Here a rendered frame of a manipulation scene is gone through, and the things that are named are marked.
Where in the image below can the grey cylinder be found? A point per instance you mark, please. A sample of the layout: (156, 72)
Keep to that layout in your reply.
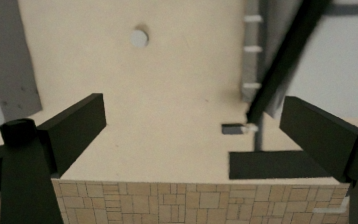
(141, 39)

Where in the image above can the black straight rod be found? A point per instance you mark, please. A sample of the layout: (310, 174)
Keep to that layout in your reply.
(312, 18)

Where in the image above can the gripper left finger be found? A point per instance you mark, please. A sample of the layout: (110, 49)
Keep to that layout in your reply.
(26, 190)

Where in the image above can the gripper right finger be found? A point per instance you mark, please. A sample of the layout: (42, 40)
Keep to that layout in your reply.
(331, 141)

